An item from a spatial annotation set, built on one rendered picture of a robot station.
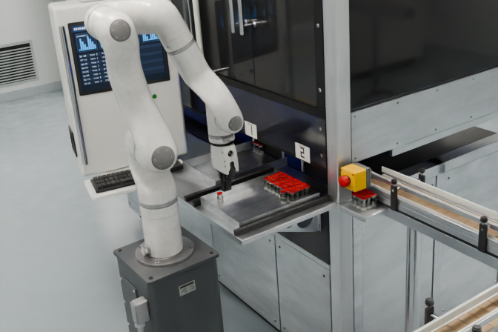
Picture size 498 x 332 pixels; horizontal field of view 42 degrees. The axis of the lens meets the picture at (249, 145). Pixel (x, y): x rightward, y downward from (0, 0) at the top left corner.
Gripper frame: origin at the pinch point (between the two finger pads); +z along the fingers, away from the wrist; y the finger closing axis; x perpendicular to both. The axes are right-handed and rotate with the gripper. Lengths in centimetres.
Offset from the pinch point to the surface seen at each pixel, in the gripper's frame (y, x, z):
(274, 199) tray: 5.6, -22.8, 15.1
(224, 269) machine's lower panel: 75, -38, 84
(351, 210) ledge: -18.5, -38.1, 15.3
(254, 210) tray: 3.3, -12.4, 15.2
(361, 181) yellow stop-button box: -21.5, -39.9, 4.2
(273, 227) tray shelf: -10.7, -10.3, 15.4
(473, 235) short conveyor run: -61, -48, 11
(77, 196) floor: 253, -24, 103
